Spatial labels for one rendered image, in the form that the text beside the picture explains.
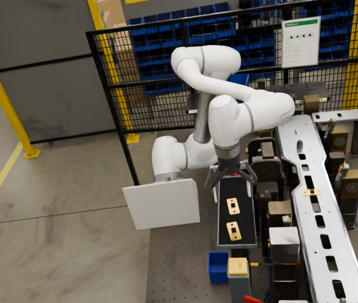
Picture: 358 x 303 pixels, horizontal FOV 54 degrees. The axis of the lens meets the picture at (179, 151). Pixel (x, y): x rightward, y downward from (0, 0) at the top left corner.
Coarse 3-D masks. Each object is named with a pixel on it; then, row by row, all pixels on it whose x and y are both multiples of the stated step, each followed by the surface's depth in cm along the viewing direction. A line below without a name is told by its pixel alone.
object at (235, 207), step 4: (228, 200) 142; (232, 200) 142; (236, 200) 141; (228, 204) 140; (232, 204) 139; (236, 204) 139; (232, 208) 138; (236, 208) 138; (232, 212) 136; (236, 212) 136
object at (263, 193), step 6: (258, 192) 151; (264, 192) 151; (264, 198) 149; (270, 198) 148; (264, 204) 151; (264, 210) 153; (264, 216) 156; (264, 222) 158; (264, 228) 160; (264, 234) 163; (264, 240) 165; (264, 246) 168; (264, 252) 171
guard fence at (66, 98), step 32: (0, 0) 315; (32, 0) 315; (64, 0) 315; (0, 32) 332; (32, 32) 332; (64, 32) 332; (0, 64) 350; (32, 64) 349; (64, 64) 351; (0, 96) 368; (32, 96) 371; (64, 96) 372; (96, 96) 372; (32, 128) 395; (64, 128) 395; (96, 128) 396; (128, 128) 393
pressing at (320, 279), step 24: (288, 120) 208; (312, 120) 204; (288, 144) 190; (312, 144) 187; (312, 168) 172; (312, 216) 149; (336, 216) 147; (312, 240) 139; (336, 240) 137; (312, 264) 131; (336, 264) 130; (312, 288) 123
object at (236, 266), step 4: (232, 260) 119; (236, 260) 119; (240, 260) 119; (244, 260) 119; (232, 264) 118; (236, 264) 118; (240, 264) 118; (244, 264) 118; (232, 268) 117; (236, 268) 117; (240, 268) 117; (244, 268) 116; (232, 272) 116; (236, 272) 116; (240, 272) 115; (244, 272) 115
